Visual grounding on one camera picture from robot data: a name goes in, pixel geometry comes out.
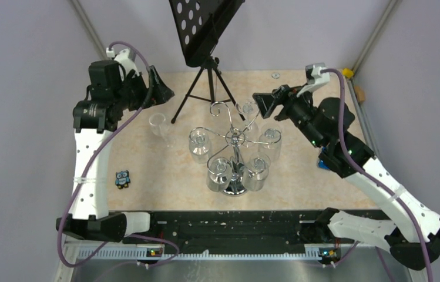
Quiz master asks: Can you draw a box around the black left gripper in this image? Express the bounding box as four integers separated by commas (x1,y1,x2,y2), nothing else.
114,65,174,110

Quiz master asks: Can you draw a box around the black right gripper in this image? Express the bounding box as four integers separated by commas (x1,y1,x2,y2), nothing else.
253,82,324,149

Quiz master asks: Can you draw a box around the clear wine glass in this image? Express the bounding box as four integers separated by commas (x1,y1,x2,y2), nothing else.
241,152,271,192
258,123,282,162
189,128,212,164
206,157,233,192
236,98,260,147
149,112,175,147

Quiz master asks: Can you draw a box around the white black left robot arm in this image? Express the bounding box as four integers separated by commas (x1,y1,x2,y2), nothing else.
56,60,174,243

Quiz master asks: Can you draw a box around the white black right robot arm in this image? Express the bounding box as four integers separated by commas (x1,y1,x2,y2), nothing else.
253,85,440,270

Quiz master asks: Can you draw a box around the chrome wine glass rack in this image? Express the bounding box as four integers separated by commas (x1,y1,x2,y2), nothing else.
194,102,261,196

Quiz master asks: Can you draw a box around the round metal table insert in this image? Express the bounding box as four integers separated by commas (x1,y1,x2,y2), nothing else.
271,72,280,79

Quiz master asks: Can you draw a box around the black music stand tripod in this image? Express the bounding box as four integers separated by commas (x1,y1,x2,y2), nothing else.
169,0,244,123

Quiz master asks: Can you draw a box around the blue orange toy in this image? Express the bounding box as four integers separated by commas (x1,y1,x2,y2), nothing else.
317,147,330,170

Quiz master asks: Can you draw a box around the yellow corner clip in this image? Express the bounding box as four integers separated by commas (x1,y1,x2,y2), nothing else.
341,68,354,79

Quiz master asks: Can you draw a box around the blue owl sticker toy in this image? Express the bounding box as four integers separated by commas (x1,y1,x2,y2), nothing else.
115,170,131,190

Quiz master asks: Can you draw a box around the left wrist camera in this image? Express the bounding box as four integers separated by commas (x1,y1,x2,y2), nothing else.
106,47,140,80

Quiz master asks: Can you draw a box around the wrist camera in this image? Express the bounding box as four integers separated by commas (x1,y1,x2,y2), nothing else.
106,47,140,80
297,63,330,98

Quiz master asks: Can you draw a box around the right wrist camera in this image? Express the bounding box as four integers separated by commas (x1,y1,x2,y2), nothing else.
297,63,330,98

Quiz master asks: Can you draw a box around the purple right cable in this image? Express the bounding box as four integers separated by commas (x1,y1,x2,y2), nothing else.
321,68,435,282

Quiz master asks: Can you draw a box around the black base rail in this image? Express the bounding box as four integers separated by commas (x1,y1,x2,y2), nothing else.
143,210,352,255

